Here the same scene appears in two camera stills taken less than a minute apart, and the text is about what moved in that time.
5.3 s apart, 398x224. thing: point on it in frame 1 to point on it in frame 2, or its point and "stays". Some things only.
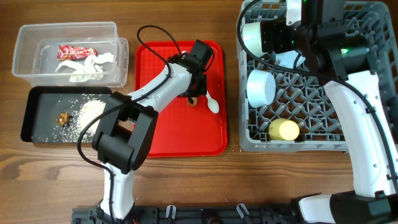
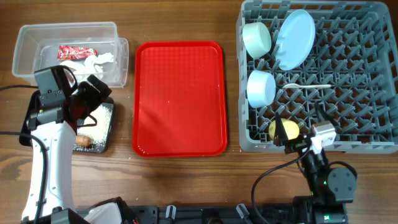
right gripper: [277, 29] to [295, 144]
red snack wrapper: [68, 52] stays
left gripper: [201, 91] to [85, 88]
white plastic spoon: [212, 104] to [291, 86]
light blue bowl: [261, 88] stays
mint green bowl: [252, 33] stays
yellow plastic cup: [283, 129] stays
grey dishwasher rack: [288, 109] stays
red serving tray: [193, 126] stays
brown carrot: [189, 103] to [83, 140]
